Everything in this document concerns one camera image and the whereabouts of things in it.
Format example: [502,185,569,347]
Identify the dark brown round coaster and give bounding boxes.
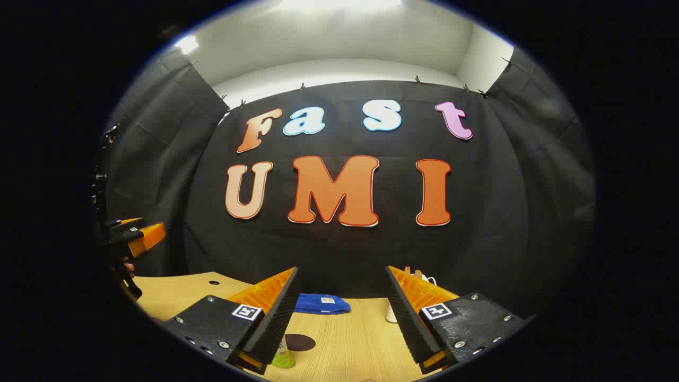
[285,334,317,352]

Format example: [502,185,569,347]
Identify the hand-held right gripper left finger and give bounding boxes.
[159,267,301,375]

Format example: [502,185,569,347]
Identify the blue folded towel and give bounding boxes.
[294,293,351,315]

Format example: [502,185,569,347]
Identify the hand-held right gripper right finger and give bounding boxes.
[386,265,531,375]

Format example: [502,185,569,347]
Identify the white toaster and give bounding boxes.
[386,272,438,323]

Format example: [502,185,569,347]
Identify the clear water bottle green label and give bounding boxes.
[272,334,295,369]

